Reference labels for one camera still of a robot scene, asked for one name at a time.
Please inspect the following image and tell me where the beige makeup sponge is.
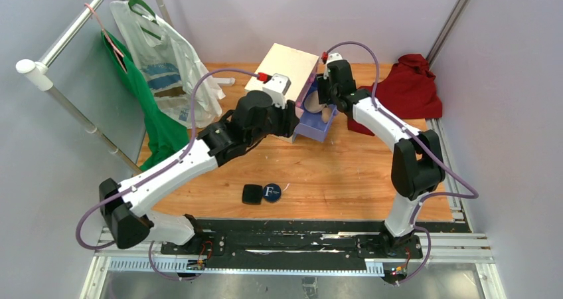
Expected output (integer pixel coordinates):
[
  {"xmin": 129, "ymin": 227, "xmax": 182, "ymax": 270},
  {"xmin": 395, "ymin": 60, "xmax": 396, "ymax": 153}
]
[{"xmin": 321, "ymin": 107, "xmax": 333, "ymax": 124}]

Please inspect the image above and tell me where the blue purple drawer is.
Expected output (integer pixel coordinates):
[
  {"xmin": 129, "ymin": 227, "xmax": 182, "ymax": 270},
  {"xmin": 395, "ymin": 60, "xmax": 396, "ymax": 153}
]
[{"xmin": 294, "ymin": 89, "xmax": 339, "ymax": 142}]

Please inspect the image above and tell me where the white mini drawer cabinet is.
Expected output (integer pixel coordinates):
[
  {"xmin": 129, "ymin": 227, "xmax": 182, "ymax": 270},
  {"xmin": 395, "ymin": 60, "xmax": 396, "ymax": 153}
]
[{"xmin": 244, "ymin": 43, "xmax": 319, "ymax": 119}]

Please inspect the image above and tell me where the round navy compact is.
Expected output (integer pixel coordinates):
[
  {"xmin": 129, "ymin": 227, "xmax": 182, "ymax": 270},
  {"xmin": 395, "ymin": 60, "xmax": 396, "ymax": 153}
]
[{"xmin": 262, "ymin": 183, "xmax": 282, "ymax": 203}]

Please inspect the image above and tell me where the black square compact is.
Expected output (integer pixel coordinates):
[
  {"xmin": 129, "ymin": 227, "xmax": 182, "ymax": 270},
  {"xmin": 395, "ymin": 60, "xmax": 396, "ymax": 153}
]
[{"xmin": 242, "ymin": 184, "xmax": 263, "ymax": 205}]

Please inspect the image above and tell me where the round beige powder puff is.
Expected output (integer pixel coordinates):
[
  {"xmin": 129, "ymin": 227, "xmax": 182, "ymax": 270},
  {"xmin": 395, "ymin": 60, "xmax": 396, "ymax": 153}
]
[{"xmin": 304, "ymin": 90, "xmax": 326, "ymax": 114}]

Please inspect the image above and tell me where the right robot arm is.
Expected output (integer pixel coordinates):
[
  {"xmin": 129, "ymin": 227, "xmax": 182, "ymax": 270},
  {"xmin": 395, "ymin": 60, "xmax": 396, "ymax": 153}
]
[{"xmin": 317, "ymin": 53, "xmax": 445, "ymax": 257}]

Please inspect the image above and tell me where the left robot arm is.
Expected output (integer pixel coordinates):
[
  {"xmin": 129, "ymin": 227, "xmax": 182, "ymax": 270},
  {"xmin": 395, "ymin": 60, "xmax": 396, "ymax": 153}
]
[{"xmin": 100, "ymin": 90, "xmax": 299, "ymax": 254}]

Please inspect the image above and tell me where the red cloth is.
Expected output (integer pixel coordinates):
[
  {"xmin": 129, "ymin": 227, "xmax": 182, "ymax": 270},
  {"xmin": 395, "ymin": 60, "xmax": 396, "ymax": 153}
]
[{"xmin": 347, "ymin": 53, "xmax": 443, "ymax": 137}]

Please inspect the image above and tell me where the white plastic bag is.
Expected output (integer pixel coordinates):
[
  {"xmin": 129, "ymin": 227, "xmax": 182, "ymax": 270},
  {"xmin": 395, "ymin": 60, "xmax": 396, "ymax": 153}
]
[{"xmin": 110, "ymin": 1, "xmax": 225, "ymax": 128}]

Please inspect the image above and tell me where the green cloth bag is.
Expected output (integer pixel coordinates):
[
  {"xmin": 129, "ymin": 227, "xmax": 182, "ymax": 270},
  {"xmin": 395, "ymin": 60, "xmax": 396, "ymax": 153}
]
[{"xmin": 100, "ymin": 32, "xmax": 189, "ymax": 171}]

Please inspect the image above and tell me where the pink clothes hanger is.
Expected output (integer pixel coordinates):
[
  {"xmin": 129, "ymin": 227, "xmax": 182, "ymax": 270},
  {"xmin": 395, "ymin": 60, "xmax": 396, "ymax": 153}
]
[{"xmin": 84, "ymin": 3, "xmax": 127, "ymax": 73}]

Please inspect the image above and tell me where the green clothes hanger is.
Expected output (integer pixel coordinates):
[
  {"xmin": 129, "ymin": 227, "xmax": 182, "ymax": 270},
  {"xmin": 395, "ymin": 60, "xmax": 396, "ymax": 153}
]
[{"xmin": 127, "ymin": 0, "xmax": 162, "ymax": 41}]

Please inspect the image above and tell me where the metal clothes rack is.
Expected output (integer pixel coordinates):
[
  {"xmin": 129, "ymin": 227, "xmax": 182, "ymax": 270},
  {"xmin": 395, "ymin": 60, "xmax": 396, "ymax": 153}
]
[{"xmin": 15, "ymin": 0, "xmax": 236, "ymax": 175}]

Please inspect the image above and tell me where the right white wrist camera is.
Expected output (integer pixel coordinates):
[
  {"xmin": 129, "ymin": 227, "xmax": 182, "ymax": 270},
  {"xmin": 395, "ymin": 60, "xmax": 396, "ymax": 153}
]
[{"xmin": 321, "ymin": 52, "xmax": 343, "ymax": 66}]

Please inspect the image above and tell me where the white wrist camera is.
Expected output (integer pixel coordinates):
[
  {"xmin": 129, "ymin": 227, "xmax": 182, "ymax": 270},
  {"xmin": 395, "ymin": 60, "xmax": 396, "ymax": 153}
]
[
  {"xmin": 321, "ymin": 52, "xmax": 343, "ymax": 66},
  {"xmin": 262, "ymin": 74, "xmax": 291, "ymax": 109}
]

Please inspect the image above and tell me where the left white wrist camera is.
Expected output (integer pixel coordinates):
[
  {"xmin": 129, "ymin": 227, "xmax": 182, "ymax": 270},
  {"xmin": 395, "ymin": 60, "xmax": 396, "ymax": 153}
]
[{"xmin": 262, "ymin": 74, "xmax": 291, "ymax": 109}]

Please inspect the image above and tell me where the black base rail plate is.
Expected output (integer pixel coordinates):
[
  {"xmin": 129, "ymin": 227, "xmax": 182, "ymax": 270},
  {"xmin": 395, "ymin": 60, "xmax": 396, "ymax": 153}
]
[{"xmin": 156, "ymin": 219, "xmax": 424, "ymax": 270}]

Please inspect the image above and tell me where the aluminium frame rail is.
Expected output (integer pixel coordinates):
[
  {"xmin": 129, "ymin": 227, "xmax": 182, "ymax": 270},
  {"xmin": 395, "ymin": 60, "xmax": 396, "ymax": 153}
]
[{"xmin": 424, "ymin": 118, "xmax": 496, "ymax": 262}]

